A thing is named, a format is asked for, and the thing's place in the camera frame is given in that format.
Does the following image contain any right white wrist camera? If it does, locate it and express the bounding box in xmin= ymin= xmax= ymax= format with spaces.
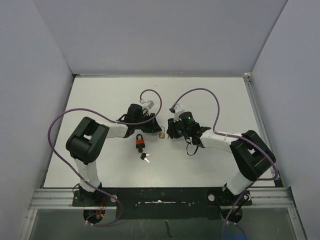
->
xmin=169 ymin=103 xmax=185 ymax=122

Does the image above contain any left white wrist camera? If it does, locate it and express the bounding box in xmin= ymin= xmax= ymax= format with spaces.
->
xmin=139 ymin=99 xmax=155 ymax=116

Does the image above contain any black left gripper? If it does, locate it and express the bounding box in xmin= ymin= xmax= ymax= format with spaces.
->
xmin=133 ymin=112 xmax=161 ymax=133

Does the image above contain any long shackle brass padlock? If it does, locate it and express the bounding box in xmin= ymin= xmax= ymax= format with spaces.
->
xmin=158 ymin=126 xmax=166 ymax=139

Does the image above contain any orange black padlock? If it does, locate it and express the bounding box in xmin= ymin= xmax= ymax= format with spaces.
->
xmin=135 ymin=133 xmax=146 ymax=153

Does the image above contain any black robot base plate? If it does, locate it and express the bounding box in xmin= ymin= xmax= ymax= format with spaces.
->
xmin=72 ymin=187 xmax=252 ymax=221

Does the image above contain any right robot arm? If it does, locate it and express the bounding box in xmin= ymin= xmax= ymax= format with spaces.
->
xmin=167 ymin=108 xmax=276 ymax=205

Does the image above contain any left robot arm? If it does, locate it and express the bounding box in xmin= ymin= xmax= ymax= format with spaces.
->
xmin=65 ymin=100 xmax=162 ymax=206

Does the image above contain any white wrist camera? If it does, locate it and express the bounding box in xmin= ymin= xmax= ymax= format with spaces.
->
xmin=139 ymin=99 xmax=155 ymax=116
xmin=169 ymin=103 xmax=185 ymax=122

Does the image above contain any black headed key bunch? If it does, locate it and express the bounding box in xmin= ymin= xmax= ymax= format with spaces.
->
xmin=138 ymin=148 xmax=152 ymax=164

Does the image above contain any aluminium table frame rail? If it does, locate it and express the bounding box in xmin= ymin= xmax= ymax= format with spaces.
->
xmin=243 ymin=72 xmax=308 ymax=240

